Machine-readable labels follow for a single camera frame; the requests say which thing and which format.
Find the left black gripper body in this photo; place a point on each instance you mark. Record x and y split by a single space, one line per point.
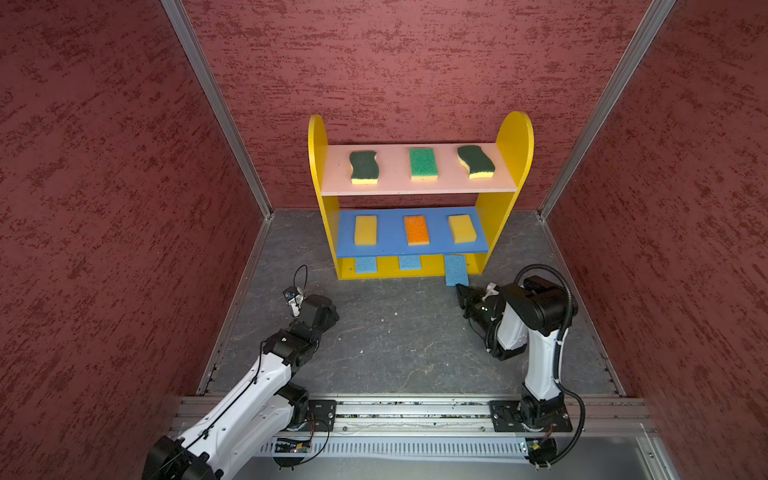
331 320

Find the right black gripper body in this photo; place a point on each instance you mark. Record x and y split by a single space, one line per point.
473 306

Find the light blue sponge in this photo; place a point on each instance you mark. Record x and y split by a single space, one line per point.
366 265
409 263
456 270

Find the yellow sponge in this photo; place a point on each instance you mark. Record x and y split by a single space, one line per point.
366 230
462 229

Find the orange sponge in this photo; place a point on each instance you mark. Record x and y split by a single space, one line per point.
416 229

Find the dark green wavy sponge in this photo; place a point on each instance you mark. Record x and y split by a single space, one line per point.
365 169
476 162

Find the bright green rectangular sponge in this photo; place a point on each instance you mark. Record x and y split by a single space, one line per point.
423 166

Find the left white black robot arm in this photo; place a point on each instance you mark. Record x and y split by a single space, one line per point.
262 404

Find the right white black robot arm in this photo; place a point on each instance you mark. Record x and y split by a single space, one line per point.
529 317

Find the blue lower shelf board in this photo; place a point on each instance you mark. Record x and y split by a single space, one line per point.
392 238

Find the pink upper shelf board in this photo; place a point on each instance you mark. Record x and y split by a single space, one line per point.
334 171

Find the yellow wooden shelf unit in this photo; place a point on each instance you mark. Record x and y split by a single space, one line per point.
515 141

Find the left small circuit board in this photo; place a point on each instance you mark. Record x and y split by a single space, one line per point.
289 446

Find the small circuit board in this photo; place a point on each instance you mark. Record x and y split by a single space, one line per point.
541 449
289 446

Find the right small circuit board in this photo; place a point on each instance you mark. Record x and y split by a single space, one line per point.
541 449

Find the left aluminium corner profile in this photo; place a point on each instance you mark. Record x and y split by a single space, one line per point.
193 50

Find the aluminium corner profile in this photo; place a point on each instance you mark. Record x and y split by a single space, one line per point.
643 37
193 50

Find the right aluminium corner profile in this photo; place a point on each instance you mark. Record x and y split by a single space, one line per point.
643 37

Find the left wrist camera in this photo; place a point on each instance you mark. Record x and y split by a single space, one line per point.
294 298

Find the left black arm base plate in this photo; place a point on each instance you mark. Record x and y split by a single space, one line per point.
313 415

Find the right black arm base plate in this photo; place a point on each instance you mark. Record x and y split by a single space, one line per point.
529 416

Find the aluminium mounting rail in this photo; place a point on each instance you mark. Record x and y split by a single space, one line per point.
454 415

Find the white slotted cable duct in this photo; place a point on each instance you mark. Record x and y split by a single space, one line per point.
481 449

